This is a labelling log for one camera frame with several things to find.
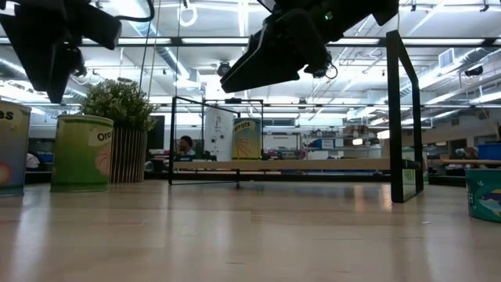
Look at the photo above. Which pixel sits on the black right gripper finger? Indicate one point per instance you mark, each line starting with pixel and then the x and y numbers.
pixel 270 58

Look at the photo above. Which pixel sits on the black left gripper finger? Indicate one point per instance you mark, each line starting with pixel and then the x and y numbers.
pixel 51 70

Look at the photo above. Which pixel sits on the carrots can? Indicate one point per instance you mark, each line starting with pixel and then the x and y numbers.
pixel 246 141

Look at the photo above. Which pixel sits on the green oranges can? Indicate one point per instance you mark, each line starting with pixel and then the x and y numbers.
pixel 78 156

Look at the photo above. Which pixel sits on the peaches can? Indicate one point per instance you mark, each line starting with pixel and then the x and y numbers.
pixel 13 156

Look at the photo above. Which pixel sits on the teal box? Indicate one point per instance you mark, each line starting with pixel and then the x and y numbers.
pixel 485 196

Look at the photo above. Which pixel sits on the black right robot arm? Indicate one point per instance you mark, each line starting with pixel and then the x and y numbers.
pixel 360 8

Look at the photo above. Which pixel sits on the black framed wooden shelf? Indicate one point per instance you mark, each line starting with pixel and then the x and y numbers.
pixel 282 164

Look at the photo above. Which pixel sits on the round black lamp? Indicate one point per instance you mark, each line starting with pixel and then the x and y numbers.
pixel 224 69

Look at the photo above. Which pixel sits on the storage shelving with boxes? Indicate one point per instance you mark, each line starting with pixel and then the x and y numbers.
pixel 325 144

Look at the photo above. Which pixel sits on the artificial plant in slatted pot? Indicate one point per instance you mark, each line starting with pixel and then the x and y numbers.
pixel 129 156

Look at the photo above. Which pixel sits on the person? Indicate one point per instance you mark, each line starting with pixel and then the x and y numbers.
pixel 187 144

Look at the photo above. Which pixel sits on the black display panel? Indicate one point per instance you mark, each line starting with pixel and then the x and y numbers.
pixel 156 133

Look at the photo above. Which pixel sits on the black mounted device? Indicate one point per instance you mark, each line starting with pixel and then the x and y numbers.
pixel 474 71

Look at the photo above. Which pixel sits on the wooden workbench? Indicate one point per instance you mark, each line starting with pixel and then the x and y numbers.
pixel 469 161

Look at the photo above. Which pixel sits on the blue plastic bin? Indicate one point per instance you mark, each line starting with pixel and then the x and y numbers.
pixel 489 152

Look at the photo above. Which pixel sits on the black hanging camera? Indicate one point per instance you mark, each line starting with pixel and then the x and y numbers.
pixel 319 71

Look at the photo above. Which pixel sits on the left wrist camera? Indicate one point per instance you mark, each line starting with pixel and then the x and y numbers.
pixel 99 25

